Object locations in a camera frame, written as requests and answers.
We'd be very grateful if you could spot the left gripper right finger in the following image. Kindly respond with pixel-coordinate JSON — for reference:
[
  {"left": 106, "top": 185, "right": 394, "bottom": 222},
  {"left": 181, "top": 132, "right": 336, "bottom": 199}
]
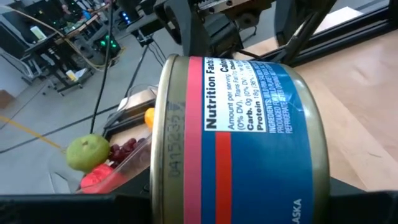
[{"left": 326, "top": 177, "right": 398, "bottom": 224}]

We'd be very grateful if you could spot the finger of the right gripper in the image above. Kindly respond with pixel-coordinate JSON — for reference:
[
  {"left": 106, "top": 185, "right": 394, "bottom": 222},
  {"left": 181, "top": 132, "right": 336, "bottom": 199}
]
[
  {"left": 154, "top": 0, "right": 205, "bottom": 58},
  {"left": 274, "top": 0, "right": 312, "bottom": 46}
]

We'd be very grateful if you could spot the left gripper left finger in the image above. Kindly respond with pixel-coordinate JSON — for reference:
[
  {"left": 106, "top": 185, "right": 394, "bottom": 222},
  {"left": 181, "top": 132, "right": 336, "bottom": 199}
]
[{"left": 0, "top": 169, "right": 153, "bottom": 224}]

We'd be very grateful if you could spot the red bell pepper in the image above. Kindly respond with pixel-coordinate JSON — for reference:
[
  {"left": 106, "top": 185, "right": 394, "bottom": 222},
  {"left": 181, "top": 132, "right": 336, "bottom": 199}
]
[{"left": 80, "top": 164, "right": 125, "bottom": 194}]

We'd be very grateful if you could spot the green pear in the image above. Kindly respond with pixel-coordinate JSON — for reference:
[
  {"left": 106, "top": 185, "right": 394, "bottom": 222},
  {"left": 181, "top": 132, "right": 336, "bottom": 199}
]
[{"left": 65, "top": 133, "right": 111, "bottom": 174}]

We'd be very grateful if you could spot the dark red grape bunch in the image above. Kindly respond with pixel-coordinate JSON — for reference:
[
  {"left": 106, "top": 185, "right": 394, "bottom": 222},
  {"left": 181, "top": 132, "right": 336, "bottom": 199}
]
[{"left": 108, "top": 138, "right": 147, "bottom": 169}]

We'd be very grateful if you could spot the orange fruit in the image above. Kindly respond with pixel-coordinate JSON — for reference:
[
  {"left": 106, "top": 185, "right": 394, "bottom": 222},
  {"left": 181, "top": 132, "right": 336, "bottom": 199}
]
[{"left": 144, "top": 107, "right": 155, "bottom": 130}]

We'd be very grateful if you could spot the gold tin can blue label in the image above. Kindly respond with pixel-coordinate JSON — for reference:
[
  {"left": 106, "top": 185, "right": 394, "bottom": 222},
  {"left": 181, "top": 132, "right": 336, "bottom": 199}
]
[{"left": 149, "top": 54, "right": 331, "bottom": 224}]

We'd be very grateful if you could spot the clear plastic bin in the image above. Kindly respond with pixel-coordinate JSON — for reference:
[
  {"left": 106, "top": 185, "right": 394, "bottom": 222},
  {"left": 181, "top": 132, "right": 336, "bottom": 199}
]
[{"left": 46, "top": 83, "right": 156, "bottom": 195}]

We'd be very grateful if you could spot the desk with wooden top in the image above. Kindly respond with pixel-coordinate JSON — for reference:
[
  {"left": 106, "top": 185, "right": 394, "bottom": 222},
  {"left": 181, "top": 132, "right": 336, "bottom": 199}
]
[{"left": 0, "top": 0, "right": 125, "bottom": 97}]

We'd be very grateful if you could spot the black aluminium table frame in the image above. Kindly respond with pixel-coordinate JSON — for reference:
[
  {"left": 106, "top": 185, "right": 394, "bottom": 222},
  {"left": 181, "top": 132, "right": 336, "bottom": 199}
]
[{"left": 257, "top": 6, "right": 398, "bottom": 68}]

